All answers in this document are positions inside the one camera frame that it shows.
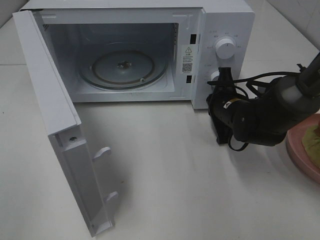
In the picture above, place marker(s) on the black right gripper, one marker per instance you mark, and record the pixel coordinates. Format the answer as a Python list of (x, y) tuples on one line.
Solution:
[(224, 94)]

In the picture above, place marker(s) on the pink plate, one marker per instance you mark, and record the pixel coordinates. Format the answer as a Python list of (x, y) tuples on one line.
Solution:
[(296, 150)]

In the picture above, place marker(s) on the sandwich with green lettuce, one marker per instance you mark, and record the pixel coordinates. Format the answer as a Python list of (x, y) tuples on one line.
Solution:
[(311, 144)]

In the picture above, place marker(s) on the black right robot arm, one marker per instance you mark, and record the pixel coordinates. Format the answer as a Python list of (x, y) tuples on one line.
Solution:
[(261, 109)]

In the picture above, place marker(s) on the lower white microwave knob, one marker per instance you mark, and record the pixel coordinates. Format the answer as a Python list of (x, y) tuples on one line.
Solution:
[(214, 77)]

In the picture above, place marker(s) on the white microwave knob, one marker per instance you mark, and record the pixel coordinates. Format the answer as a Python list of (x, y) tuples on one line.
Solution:
[(225, 47), (214, 77)]

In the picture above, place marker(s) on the upper white microwave knob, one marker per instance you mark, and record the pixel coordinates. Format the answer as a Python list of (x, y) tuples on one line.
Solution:
[(225, 47)]

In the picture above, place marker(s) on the white warning label sticker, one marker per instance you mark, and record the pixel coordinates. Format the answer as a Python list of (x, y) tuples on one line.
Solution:
[(187, 58)]

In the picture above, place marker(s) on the white microwave oven body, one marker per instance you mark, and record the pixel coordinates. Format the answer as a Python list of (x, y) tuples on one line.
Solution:
[(70, 25)]

